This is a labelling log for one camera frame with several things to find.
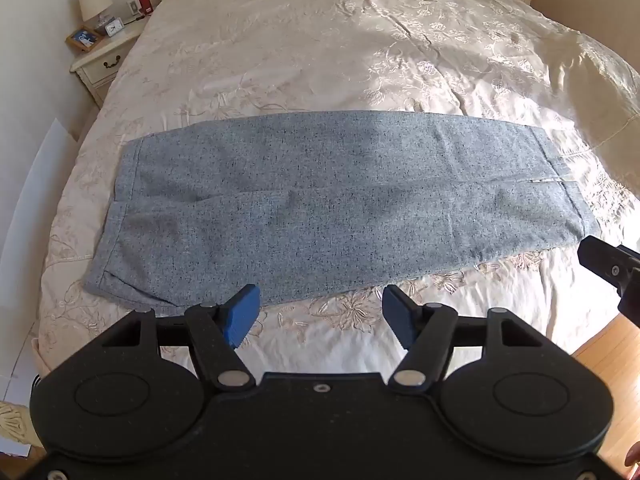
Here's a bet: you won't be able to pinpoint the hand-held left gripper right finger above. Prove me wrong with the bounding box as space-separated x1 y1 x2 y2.
382 285 546 394

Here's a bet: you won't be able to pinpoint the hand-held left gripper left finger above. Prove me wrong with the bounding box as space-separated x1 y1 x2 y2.
87 284 261 392

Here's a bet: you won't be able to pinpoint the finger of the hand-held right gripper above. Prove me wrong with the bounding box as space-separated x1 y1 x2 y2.
618 269 640 319
577 235 640 289

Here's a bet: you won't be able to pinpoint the grey speckled pants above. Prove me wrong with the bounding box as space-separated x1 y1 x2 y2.
82 110 596 311

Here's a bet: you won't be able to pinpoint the cream carved footboard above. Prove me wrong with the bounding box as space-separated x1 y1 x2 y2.
0 400 33 458

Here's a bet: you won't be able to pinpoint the cream embroidered bedspread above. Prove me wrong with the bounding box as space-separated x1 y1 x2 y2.
30 0 640 386

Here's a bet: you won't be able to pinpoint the cream nightstand with drawer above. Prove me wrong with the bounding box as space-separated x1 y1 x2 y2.
67 15 148 108

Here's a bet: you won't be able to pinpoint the table lamp with cream shade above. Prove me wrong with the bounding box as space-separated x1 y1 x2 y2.
79 0 114 36

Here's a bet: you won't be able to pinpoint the wooden picture frame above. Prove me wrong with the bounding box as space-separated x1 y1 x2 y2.
66 25 103 54

